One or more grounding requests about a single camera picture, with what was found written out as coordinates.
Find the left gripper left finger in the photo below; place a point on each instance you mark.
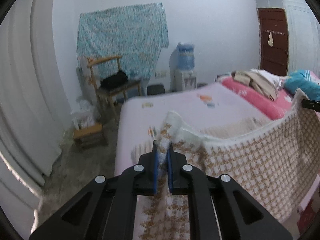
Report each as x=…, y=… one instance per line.
x=104, y=208

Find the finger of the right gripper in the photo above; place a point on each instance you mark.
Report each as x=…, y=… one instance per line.
x=311, y=104

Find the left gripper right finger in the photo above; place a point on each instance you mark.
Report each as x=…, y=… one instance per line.
x=219, y=208

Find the beige white houndstooth coat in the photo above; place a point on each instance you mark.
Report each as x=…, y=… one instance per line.
x=275, y=162

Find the beige clothes pile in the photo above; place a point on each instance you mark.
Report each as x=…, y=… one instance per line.
x=261, y=81

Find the teal blue garment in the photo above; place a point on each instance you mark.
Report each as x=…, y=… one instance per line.
x=305, y=80

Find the pink floral blanket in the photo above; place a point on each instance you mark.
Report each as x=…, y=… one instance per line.
x=272, y=109

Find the small wooden stool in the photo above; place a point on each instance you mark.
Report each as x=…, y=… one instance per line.
x=89, y=136

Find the dark brown door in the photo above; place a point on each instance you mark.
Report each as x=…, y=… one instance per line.
x=274, y=41

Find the white plastic bag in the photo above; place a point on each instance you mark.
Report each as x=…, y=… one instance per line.
x=86, y=116

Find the lilac bed sheet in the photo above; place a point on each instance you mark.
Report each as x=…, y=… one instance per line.
x=212, y=109

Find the white curtain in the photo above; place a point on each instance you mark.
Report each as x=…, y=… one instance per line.
x=34, y=109

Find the wooden chair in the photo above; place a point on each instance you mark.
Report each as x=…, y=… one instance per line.
x=108, y=95

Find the black garment on chair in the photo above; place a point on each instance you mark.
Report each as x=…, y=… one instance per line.
x=114, y=81

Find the white water dispenser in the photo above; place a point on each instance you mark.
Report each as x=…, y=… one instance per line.
x=181, y=80

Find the wall power socket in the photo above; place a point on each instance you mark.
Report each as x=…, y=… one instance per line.
x=161, y=74

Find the turquoise floral wall cloth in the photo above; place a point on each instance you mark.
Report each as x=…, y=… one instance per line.
x=137, y=33

